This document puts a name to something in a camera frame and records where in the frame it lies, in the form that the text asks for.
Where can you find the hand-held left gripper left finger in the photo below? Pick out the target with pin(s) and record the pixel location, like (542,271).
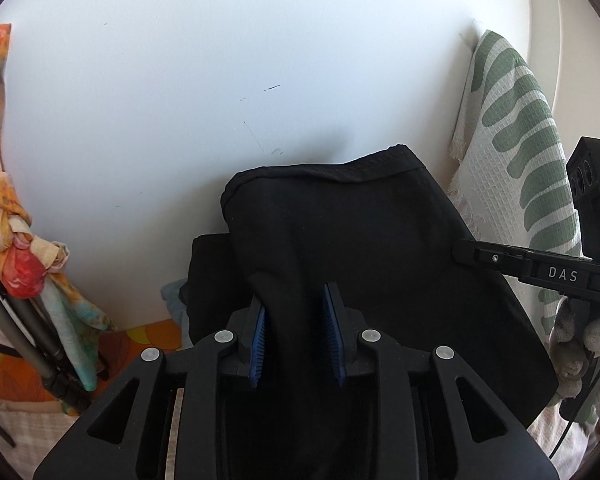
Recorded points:
(257,345)

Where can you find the black pants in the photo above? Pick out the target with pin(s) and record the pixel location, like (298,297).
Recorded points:
(355,220)

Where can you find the orange patterned bed sheet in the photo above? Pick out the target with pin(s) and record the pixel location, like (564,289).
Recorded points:
(145,335)

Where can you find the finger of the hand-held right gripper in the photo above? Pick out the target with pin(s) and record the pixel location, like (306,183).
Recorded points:
(490,257)

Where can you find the stack of folded clothes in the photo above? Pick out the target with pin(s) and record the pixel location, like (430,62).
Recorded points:
(210,280)

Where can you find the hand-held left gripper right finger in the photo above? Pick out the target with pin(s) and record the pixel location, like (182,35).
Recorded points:
(335,340)

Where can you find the orange patterned scarf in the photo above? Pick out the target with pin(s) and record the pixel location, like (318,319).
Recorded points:
(20,260)

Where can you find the green and white patterned pillow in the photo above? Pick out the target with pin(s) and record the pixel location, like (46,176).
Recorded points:
(505,110)

